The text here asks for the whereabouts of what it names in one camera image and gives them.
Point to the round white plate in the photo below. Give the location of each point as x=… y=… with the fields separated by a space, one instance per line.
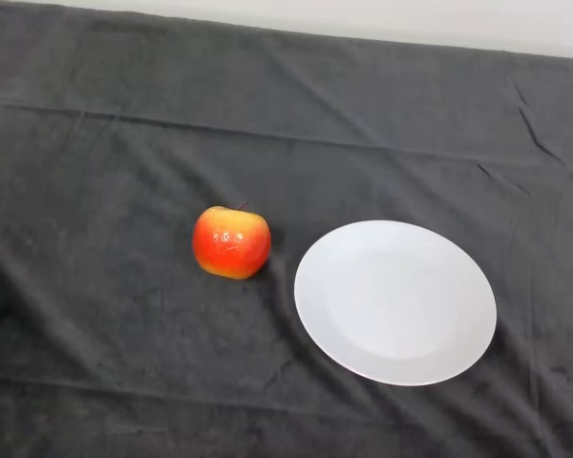
x=395 y=302

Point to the black table cloth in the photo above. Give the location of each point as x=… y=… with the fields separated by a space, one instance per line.
x=124 y=143

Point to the red yellow apple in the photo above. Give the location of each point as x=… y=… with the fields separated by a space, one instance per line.
x=230 y=243

